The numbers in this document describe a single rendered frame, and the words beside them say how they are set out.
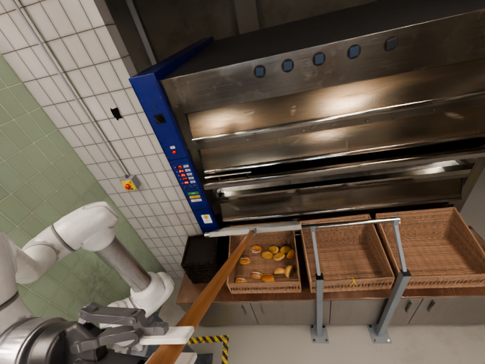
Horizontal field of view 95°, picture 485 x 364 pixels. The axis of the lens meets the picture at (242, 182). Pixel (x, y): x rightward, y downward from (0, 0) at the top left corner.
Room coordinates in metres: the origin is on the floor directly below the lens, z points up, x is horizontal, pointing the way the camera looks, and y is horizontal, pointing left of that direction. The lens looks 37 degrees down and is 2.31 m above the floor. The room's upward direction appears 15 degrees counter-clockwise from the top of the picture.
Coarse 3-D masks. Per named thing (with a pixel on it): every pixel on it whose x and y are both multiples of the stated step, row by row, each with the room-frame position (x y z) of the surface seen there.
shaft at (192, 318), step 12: (240, 252) 0.50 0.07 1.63; (228, 264) 0.39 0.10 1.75; (216, 276) 0.32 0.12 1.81; (216, 288) 0.27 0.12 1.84; (204, 300) 0.23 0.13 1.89; (192, 312) 0.19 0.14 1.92; (204, 312) 0.20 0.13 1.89; (180, 324) 0.17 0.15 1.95; (192, 324) 0.17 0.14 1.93; (168, 348) 0.13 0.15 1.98; (180, 348) 0.13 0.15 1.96; (156, 360) 0.11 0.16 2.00; (168, 360) 0.11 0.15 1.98
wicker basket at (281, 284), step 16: (256, 224) 1.32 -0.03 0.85; (240, 240) 1.32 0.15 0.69; (256, 240) 1.28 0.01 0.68; (272, 240) 1.25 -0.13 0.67; (288, 240) 1.21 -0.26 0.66; (240, 256) 1.23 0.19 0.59; (256, 256) 1.19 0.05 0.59; (240, 272) 1.08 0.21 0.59; (272, 272) 1.01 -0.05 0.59; (240, 288) 0.91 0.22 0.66; (256, 288) 0.91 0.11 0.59; (272, 288) 0.85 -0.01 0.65; (288, 288) 0.85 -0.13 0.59
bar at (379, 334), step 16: (320, 224) 0.89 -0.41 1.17; (336, 224) 0.87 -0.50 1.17; (352, 224) 0.84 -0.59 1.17; (368, 224) 0.82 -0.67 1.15; (400, 240) 0.71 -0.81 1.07; (400, 256) 0.65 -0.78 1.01; (400, 272) 0.60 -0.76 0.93; (320, 288) 0.67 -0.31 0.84; (400, 288) 0.57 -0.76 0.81; (320, 304) 0.67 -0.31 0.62; (320, 320) 0.67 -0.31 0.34; (384, 320) 0.57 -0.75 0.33; (320, 336) 0.67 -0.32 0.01; (384, 336) 0.56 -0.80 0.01
